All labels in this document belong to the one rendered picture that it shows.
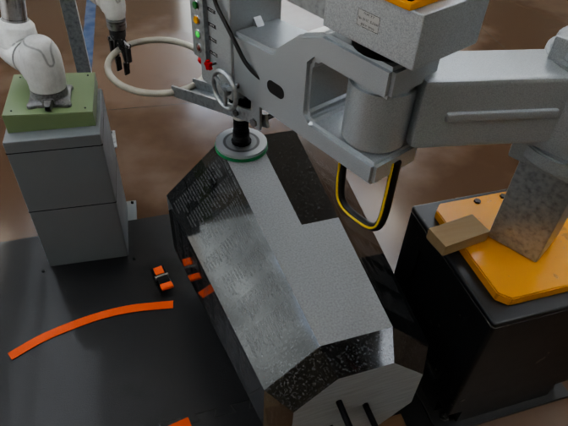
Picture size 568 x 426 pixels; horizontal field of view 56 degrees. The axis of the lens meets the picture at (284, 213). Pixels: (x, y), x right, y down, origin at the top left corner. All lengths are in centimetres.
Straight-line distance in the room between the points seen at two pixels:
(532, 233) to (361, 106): 85
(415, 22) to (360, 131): 39
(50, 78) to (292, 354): 155
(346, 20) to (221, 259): 99
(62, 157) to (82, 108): 23
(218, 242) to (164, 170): 156
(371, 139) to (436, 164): 225
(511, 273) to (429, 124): 71
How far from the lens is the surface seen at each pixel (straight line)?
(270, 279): 177
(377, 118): 147
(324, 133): 163
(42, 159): 258
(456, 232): 202
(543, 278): 206
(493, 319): 192
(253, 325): 177
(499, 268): 203
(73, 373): 262
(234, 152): 217
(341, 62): 147
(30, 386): 264
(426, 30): 125
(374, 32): 133
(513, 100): 160
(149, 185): 342
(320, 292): 170
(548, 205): 195
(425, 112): 151
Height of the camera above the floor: 217
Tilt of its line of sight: 43 degrees down
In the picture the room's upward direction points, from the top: 3 degrees clockwise
